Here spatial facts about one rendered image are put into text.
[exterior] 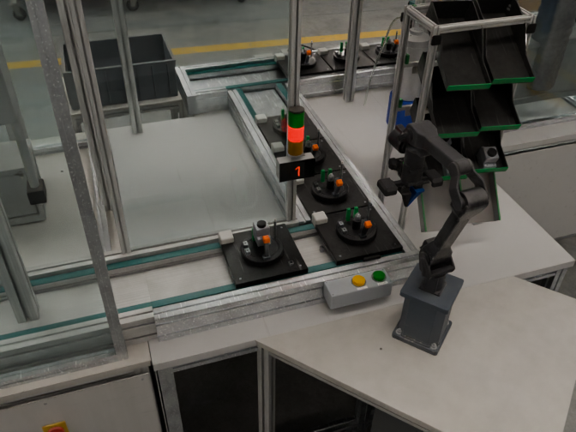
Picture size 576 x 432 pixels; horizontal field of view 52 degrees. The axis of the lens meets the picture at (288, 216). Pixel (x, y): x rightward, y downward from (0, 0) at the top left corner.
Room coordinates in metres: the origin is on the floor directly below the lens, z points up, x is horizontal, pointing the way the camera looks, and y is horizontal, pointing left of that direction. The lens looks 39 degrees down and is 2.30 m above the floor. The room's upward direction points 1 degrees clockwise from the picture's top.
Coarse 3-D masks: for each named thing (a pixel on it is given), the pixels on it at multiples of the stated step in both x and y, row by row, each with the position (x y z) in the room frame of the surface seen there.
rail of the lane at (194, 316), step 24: (360, 264) 1.42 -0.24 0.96; (384, 264) 1.42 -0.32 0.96; (408, 264) 1.44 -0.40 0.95; (264, 288) 1.30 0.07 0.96; (288, 288) 1.31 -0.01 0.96; (312, 288) 1.33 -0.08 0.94; (168, 312) 1.20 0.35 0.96; (192, 312) 1.20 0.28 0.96; (216, 312) 1.23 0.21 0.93; (240, 312) 1.25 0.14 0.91; (264, 312) 1.27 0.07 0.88; (168, 336) 1.17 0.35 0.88
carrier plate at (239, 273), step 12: (276, 228) 1.58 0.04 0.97; (240, 240) 1.52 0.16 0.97; (288, 240) 1.52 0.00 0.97; (228, 252) 1.45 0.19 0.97; (240, 252) 1.46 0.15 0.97; (288, 252) 1.46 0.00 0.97; (228, 264) 1.40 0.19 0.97; (240, 264) 1.40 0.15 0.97; (276, 264) 1.40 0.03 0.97; (288, 264) 1.40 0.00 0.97; (300, 264) 1.40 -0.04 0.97; (240, 276) 1.34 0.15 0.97; (252, 276) 1.34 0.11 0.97; (264, 276) 1.35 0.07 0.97; (276, 276) 1.35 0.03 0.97; (288, 276) 1.36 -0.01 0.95
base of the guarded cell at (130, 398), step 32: (128, 352) 1.12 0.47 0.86; (32, 384) 1.00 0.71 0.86; (64, 384) 1.02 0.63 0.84; (96, 384) 1.05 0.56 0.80; (128, 384) 1.07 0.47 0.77; (0, 416) 0.96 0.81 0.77; (32, 416) 0.98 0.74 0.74; (64, 416) 1.01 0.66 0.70; (96, 416) 1.04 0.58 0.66; (128, 416) 1.07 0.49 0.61
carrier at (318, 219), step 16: (368, 208) 1.62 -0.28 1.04; (320, 224) 1.61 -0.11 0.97; (336, 224) 1.59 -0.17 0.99; (352, 224) 1.57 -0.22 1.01; (384, 224) 1.62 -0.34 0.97; (336, 240) 1.53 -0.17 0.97; (352, 240) 1.51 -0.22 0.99; (368, 240) 1.51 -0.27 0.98; (384, 240) 1.53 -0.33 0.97; (336, 256) 1.44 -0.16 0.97; (352, 256) 1.45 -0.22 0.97; (368, 256) 1.46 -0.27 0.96
